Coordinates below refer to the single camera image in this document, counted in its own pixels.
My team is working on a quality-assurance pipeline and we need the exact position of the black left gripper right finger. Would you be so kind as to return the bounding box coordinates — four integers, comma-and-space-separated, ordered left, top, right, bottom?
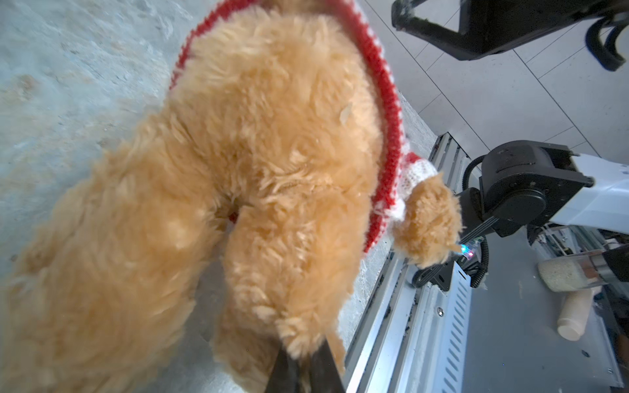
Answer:
309, 340, 346, 393

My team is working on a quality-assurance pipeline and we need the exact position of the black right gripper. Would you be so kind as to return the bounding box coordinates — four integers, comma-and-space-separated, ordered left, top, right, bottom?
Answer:
391, 0, 628, 61

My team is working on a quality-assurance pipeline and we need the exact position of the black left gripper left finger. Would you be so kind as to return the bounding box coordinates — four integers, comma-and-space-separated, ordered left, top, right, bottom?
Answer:
265, 348, 300, 393

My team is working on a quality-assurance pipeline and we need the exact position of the red white striped knit sweater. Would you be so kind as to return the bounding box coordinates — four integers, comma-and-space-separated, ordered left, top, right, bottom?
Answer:
164, 1, 460, 264

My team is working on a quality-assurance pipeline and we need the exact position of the tan plush teddy bear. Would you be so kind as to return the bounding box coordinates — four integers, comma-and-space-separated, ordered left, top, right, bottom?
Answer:
1, 1, 462, 392

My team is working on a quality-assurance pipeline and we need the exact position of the white ventilation grille strip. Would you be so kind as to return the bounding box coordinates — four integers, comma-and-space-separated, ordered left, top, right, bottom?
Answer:
432, 264, 473, 392

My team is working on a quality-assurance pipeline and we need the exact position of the right circuit board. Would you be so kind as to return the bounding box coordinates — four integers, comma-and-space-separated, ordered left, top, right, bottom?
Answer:
456, 237, 482, 265

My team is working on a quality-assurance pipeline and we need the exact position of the clear plastic bottle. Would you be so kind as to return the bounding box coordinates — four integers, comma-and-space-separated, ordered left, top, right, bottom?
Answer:
537, 245, 628, 292

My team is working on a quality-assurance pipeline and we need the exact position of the beige cylindrical object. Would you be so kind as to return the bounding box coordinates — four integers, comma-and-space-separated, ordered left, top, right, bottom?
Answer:
557, 287, 600, 342

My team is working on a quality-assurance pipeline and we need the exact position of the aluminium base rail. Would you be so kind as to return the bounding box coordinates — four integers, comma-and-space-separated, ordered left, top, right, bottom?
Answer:
341, 131, 473, 393

